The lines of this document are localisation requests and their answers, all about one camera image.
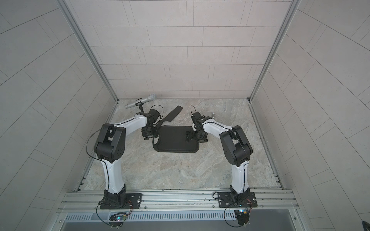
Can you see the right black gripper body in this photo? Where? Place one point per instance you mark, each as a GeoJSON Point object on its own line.
{"type": "Point", "coordinates": [200, 137]}

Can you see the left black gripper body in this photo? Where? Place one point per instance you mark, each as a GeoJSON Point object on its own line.
{"type": "Point", "coordinates": [149, 132]}

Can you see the black knife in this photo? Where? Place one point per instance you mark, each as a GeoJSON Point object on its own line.
{"type": "Point", "coordinates": [171, 116]}

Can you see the black cutting board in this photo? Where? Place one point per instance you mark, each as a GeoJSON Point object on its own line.
{"type": "Point", "coordinates": [175, 139]}

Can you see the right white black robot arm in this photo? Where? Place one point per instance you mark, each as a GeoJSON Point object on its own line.
{"type": "Point", "coordinates": [237, 150]}

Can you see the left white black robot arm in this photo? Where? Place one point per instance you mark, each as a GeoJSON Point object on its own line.
{"type": "Point", "coordinates": [109, 148]}

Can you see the right circuit board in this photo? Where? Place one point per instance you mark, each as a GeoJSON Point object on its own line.
{"type": "Point", "coordinates": [242, 217]}

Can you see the left green circuit board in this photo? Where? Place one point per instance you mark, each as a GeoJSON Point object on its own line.
{"type": "Point", "coordinates": [118, 219]}

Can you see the silver microphone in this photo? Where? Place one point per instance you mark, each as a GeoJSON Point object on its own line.
{"type": "Point", "coordinates": [152, 97]}

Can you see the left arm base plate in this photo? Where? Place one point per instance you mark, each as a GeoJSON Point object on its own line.
{"type": "Point", "coordinates": [121, 201]}

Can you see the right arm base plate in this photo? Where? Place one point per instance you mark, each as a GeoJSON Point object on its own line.
{"type": "Point", "coordinates": [233, 200]}

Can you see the white slotted cable duct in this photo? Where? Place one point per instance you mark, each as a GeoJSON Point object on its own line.
{"type": "Point", "coordinates": [155, 216]}

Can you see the aluminium rail frame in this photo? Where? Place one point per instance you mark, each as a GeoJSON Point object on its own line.
{"type": "Point", "coordinates": [176, 200]}

